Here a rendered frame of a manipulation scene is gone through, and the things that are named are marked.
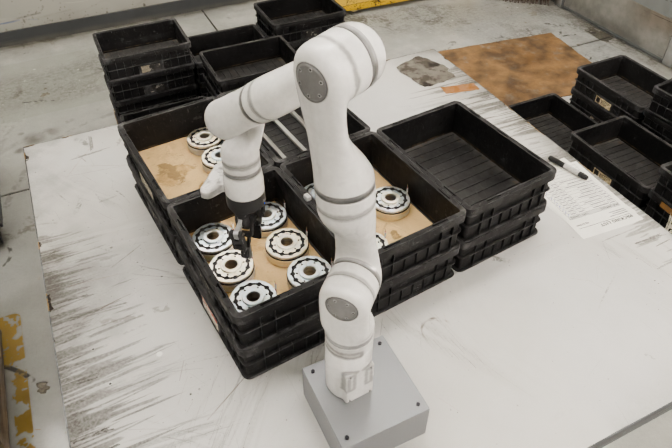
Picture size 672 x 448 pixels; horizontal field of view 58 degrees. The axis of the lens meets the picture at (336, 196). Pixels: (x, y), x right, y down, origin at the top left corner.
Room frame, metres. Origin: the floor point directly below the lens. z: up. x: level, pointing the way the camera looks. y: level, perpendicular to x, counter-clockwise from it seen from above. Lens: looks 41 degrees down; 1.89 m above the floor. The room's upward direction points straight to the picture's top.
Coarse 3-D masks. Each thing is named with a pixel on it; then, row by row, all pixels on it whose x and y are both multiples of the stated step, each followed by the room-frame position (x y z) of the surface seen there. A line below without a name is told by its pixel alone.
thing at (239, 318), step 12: (276, 168) 1.22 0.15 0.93; (288, 180) 1.17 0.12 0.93; (300, 192) 1.13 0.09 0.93; (180, 204) 1.09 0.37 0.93; (180, 228) 1.00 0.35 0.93; (324, 228) 1.01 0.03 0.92; (192, 240) 0.96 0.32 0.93; (192, 252) 0.93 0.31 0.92; (204, 264) 0.89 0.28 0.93; (324, 276) 0.86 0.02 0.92; (216, 288) 0.82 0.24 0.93; (300, 288) 0.83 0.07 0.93; (312, 288) 0.83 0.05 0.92; (228, 300) 0.79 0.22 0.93; (276, 300) 0.79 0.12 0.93; (288, 300) 0.80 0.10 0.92; (228, 312) 0.77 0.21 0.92; (240, 312) 0.76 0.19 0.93; (252, 312) 0.76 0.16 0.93; (264, 312) 0.77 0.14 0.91; (240, 324) 0.75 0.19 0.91
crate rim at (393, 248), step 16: (384, 144) 1.33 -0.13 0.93; (400, 160) 1.26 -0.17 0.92; (288, 176) 1.19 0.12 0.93; (304, 192) 1.13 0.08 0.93; (464, 208) 1.07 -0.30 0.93; (432, 224) 1.02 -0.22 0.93; (448, 224) 1.02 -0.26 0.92; (400, 240) 0.96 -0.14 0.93; (416, 240) 0.97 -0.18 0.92; (384, 256) 0.93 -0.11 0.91
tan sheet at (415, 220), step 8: (376, 176) 1.31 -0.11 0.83; (376, 184) 1.28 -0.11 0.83; (384, 184) 1.28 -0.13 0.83; (408, 216) 1.15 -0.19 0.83; (416, 216) 1.15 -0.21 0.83; (424, 216) 1.15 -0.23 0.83; (376, 224) 1.12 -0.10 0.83; (384, 224) 1.12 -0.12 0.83; (392, 224) 1.12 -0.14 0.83; (400, 224) 1.12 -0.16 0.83; (408, 224) 1.12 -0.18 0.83; (416, 224) 1.12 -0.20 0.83; (424, 224) 1.12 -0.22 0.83; (384, 232) 1.09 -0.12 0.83; (392, 232) 1.09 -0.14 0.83; (400, 232) 1.09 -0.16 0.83; (408, 232) 1.09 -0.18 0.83; (392, 240) 1.06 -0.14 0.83
